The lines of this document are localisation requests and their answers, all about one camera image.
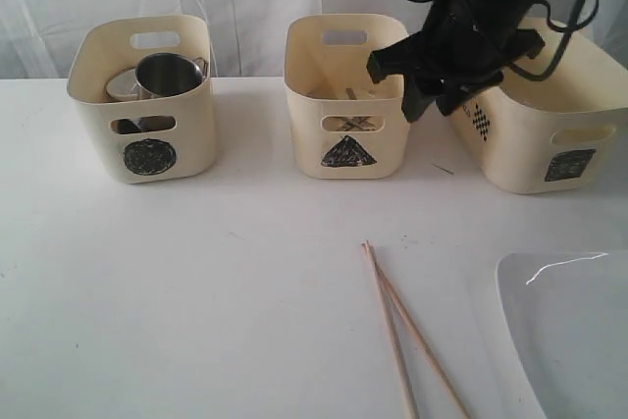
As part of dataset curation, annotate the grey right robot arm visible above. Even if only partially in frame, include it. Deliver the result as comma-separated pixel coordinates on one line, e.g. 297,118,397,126
367,0,544,123

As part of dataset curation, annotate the stainless steel bowl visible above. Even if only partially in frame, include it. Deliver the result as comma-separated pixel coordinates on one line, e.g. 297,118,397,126
113,119,142,134

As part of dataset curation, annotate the white plastic bowl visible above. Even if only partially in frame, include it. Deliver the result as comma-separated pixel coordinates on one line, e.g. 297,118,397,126
105,68,140,102

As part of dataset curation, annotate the cream bin with square mark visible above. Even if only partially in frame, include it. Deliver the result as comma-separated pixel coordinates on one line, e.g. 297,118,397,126
449,33,627,194

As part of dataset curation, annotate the right wooden chopstick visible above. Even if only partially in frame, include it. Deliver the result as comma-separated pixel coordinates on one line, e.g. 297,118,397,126
370,243,472,418

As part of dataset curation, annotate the cream bin with circle mark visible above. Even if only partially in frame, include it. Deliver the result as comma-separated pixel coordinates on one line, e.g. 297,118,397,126
67,15,217,183

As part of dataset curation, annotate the white square plate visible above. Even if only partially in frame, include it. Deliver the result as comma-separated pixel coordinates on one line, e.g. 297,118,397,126
496,250,627,418

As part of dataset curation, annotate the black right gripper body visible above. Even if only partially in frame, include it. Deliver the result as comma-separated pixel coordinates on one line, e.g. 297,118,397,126
421,0,545,116

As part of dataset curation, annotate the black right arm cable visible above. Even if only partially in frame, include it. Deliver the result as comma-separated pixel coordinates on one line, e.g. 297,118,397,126
394,0,628,82

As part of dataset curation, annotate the cream bin with triangle mark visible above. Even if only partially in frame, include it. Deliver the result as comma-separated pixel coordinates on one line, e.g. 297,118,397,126
284,14,410,180

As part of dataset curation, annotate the steel mug front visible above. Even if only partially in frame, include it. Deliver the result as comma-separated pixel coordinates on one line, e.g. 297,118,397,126
134,52,209,100

